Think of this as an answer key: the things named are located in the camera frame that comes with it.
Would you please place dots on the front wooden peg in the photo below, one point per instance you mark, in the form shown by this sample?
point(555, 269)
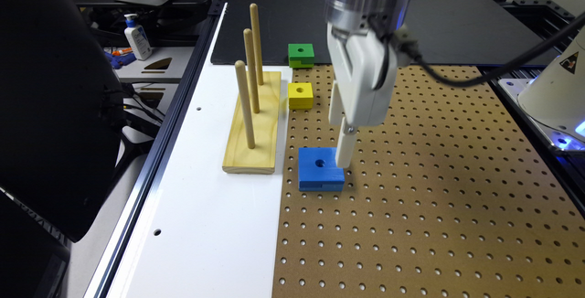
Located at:
point(244, 96)

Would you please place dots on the black office chair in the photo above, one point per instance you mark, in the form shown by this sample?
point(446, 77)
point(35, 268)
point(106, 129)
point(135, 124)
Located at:
point(61, 114)

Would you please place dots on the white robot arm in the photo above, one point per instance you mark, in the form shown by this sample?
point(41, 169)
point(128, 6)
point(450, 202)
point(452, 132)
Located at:
point(385, 17)

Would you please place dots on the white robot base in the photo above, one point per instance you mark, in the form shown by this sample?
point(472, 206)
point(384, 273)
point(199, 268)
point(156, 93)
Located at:
point(556, 97)

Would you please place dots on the green block with hole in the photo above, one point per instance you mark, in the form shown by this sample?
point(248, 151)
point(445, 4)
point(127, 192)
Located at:
point(300, 56)

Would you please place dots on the blue glove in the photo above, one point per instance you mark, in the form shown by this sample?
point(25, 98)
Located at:
point(117, 61)

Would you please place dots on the rear wooden peg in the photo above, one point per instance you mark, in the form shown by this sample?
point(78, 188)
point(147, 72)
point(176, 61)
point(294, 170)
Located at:
point(256, 36)

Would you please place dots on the white lotion pump bottle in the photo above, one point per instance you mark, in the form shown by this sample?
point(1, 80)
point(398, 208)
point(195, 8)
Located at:
point(137, 38)

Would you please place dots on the brown pegboard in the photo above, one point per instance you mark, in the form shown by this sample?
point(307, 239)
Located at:
point(446, 198)

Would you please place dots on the wooden peg base board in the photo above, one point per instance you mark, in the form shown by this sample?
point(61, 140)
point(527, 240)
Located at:
point(260, 160)

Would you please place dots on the blue block with hole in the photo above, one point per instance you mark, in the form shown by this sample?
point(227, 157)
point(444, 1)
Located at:
point(317, 170)

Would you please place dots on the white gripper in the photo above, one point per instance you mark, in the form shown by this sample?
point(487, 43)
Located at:
point(365, 74)

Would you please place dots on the wooden peg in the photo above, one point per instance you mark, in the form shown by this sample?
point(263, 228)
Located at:
point(256, 36)
point(244, 96)
point(251, 63)

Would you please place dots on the middle wooden peg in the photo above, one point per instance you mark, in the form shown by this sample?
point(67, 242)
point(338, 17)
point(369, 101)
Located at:
point(251, 63)

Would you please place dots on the yellow block with hole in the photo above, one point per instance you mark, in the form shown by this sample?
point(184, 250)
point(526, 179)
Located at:
point(300, 96)

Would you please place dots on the black mat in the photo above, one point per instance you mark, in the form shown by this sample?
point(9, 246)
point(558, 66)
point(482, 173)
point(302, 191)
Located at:
point(450, 32)

